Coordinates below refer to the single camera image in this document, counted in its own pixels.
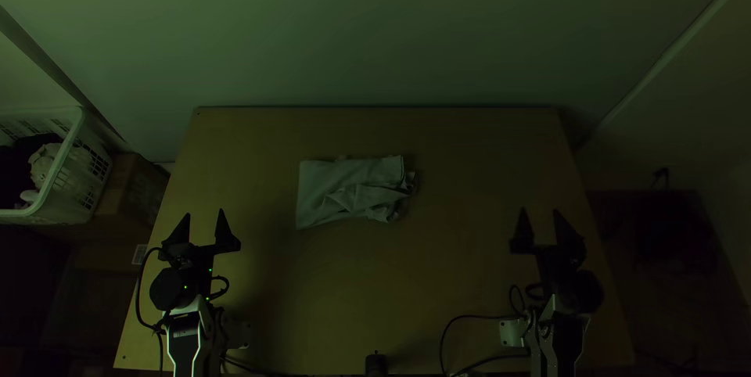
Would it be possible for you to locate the black cable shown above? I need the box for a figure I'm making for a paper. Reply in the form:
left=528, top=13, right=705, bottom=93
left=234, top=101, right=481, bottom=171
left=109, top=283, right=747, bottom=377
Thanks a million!
left=439, top=312, right=532, bottom=377
left=135, top=246, right=167, bottom=334

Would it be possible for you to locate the white t-shirt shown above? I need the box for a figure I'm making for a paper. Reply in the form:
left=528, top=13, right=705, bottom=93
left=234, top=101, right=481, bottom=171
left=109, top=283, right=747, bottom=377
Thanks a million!
left=295, top=154, right=419, bottom=232

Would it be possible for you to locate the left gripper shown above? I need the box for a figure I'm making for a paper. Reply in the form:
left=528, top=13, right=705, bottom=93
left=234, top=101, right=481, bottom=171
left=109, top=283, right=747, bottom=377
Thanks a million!
left=159, top=207, right=243, bottom=278

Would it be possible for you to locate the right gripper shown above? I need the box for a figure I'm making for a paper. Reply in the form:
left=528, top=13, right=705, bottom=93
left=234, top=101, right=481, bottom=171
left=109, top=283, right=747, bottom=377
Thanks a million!
left=508, top=206, right=588, bottom=276

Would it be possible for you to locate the white laundry basket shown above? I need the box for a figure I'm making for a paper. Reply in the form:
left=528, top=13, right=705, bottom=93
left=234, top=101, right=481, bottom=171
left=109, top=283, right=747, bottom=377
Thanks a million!
left=0, top=106, right=114, bottom=226

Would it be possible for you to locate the cardboard box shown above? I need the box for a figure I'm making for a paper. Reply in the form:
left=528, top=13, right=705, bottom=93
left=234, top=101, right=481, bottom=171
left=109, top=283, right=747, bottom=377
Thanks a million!
left=92, top=152, right=172, bottom=232

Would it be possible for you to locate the heap of clothes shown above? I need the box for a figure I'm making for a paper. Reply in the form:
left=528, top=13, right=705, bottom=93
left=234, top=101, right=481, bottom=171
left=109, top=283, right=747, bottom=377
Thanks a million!
left=0, top=133, right=95, bottom=211

